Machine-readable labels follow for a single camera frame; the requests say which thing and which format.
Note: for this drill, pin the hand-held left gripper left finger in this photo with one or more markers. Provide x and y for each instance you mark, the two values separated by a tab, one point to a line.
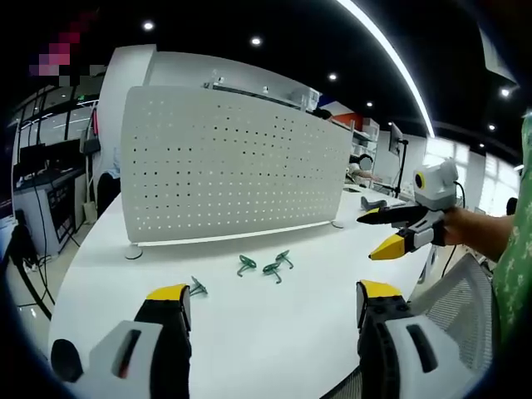
124	353

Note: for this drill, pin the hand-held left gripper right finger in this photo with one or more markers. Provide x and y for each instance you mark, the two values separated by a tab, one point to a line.
399	353

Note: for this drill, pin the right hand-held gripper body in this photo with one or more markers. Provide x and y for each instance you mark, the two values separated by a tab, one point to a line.
434	187

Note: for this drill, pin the green hook assembly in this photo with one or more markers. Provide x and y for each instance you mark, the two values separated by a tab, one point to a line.
198	287
284	257
273	271
247	265

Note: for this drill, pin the white perforated mounting plate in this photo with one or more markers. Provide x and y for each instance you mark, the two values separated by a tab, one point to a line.
232	170

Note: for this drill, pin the person's right hand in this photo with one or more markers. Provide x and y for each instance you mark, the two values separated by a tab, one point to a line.
457	226

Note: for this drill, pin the grey curved object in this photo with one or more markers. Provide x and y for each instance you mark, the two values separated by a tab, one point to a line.
372	204

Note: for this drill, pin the black computer monitor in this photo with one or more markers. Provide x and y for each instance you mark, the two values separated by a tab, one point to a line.
395	139

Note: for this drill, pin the white mesh office chair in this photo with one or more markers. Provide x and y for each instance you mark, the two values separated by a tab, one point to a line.
461	311

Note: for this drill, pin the white shelving unit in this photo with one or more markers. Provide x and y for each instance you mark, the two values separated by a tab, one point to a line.
365	137

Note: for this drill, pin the green patterned shirt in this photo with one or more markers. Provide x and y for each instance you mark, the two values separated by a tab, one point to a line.
515	257

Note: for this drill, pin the dark side desk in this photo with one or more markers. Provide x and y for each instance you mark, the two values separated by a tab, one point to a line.
45	199

